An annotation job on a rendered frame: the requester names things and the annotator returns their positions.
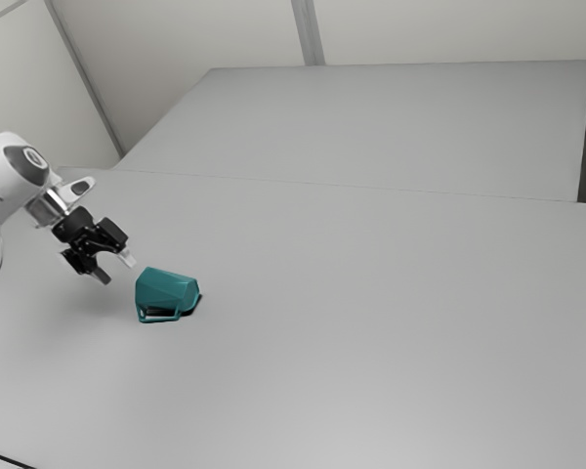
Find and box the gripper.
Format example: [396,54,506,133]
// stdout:
[51,205,138,287]

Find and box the teal faceted mug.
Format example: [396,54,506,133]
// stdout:
[135,266,202,325]

